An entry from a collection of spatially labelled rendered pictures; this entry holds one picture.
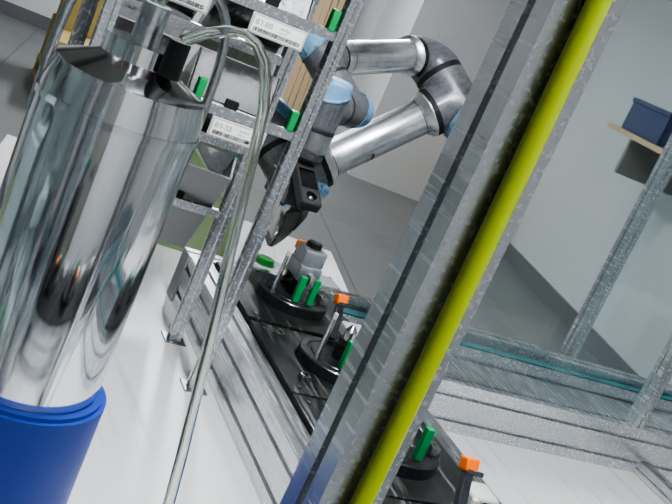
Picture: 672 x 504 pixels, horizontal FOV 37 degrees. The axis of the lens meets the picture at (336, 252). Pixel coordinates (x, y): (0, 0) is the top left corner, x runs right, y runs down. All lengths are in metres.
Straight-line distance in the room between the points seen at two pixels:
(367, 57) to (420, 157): 6.80
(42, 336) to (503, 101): 0.43
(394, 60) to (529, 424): 0.85
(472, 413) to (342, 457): 1.31
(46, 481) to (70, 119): 0.31
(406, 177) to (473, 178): 8.42
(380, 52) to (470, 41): 6.67
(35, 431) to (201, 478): 0.59
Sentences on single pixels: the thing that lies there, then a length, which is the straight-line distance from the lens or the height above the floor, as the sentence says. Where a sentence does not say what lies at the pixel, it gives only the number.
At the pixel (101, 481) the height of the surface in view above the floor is 0.86.
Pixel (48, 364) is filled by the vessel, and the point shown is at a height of 1.18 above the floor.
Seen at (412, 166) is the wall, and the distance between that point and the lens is 9.01.
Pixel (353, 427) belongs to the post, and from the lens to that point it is 0.65.
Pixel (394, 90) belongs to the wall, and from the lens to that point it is 8.83.
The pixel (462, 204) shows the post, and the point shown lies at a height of 1.46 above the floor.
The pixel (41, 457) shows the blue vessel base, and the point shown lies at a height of 1.10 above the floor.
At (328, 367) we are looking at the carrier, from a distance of 1.61.
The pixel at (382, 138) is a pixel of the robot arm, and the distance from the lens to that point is 2.33.
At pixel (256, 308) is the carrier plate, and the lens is 1.79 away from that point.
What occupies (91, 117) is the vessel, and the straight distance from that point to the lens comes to 0.79.
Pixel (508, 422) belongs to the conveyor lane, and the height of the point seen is 0.91.
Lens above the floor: 1.55
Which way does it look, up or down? 14 degrees down
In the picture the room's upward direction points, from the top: 24 degrees clockwise
